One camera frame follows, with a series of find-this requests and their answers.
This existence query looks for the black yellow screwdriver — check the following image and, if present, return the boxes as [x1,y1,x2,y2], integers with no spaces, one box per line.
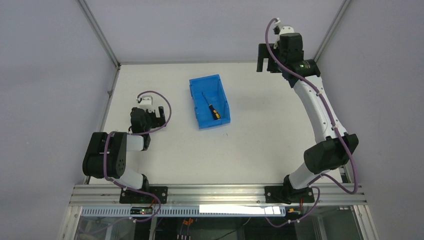
[202,92,221,120]

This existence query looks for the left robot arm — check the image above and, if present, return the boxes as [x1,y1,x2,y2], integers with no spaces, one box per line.
[82,106,166,192]

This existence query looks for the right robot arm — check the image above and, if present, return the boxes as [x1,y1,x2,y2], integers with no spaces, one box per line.
[256,33,359,204]

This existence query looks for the blue plastic bin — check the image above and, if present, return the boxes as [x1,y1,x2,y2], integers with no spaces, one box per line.
[189,74,231,130]

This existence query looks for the small green circuit board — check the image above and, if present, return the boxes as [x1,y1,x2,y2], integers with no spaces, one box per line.
[130,207,154,215]

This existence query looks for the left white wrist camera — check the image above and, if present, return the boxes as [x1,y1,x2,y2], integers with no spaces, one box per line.
[137,95,155,113]

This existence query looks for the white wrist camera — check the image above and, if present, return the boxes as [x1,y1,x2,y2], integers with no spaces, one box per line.
[273,17,295,49]
[137,95,155,113]

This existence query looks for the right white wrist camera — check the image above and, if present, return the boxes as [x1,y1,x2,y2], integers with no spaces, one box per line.
[273,17,295,49]

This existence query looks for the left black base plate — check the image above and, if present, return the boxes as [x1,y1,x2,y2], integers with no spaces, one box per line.
[119,186,168,204]

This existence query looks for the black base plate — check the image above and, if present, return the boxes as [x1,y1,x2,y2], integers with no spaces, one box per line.
[264,185,315,205]
[119,186,168,204]

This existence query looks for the slotted cable duct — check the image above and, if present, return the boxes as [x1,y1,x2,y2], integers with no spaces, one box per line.
[81,204,286,218]

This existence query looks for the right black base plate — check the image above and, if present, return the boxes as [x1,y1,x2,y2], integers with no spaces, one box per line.
[264,185,315,205]

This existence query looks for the aluminium front rail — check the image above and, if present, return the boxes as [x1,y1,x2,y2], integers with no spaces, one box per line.
[69,183,367,207]

